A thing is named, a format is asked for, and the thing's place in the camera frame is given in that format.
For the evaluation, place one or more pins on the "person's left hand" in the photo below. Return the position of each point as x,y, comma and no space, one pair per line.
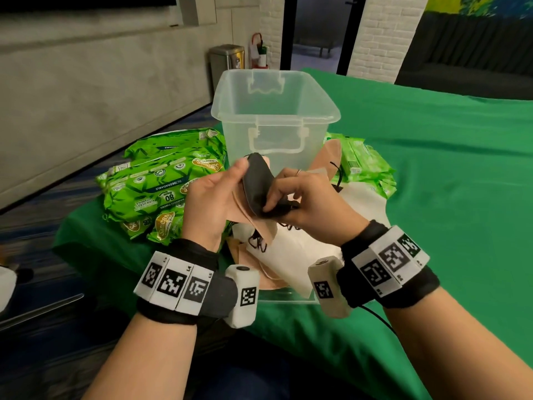
206,204

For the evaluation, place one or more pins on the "person's right hand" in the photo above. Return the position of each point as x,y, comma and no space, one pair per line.
320,208

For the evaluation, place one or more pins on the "person's left thumb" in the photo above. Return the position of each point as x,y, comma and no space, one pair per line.
236,169

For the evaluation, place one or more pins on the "black face mask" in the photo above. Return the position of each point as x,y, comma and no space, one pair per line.
258,185

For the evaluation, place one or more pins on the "person's right forearm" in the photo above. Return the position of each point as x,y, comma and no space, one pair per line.
454,349

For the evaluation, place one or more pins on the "person's left forearm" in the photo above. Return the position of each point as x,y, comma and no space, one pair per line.
141,358

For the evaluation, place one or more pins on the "clear plastic storage bin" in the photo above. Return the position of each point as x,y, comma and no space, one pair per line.
275,116

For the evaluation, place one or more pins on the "green wipes packet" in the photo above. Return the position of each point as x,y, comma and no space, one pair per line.
154,191
366,162
166,227
135,227
175,143

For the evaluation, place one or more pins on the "white paper pouch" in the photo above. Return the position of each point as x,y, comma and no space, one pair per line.
291,254
366,204

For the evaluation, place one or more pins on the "stainless steel trash can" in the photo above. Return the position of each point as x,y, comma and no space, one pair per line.
225,64

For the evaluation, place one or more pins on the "red fire extinguisher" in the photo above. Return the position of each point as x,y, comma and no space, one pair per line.
259,52

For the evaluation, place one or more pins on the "left wristband with marker tags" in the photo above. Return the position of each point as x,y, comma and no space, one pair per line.
187,283

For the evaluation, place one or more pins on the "wristband with marker tags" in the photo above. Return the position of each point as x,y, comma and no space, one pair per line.
383,266
187,283

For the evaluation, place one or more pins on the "clear plastic lid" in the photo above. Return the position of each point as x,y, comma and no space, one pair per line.
287,295

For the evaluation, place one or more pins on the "dark bench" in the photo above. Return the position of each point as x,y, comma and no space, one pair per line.
314,44

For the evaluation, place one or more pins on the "right wristband with marker tags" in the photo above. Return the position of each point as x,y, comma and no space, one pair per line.
383,266

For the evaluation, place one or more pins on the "person's dark blue trousers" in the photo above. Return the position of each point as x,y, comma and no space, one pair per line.
245,374

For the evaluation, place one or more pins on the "green table cloth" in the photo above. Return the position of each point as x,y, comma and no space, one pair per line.
449,170

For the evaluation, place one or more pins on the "grey metal bar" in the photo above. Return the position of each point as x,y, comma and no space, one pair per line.
37,312

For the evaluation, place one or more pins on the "white object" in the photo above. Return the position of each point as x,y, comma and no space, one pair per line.
6,287

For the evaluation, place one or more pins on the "dark sofa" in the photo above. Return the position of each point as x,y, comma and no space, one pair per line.
470,54

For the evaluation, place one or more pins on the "black wall screen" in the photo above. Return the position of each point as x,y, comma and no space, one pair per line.
83,0

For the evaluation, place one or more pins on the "green and blue wall painting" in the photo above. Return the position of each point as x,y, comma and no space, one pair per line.
479,4

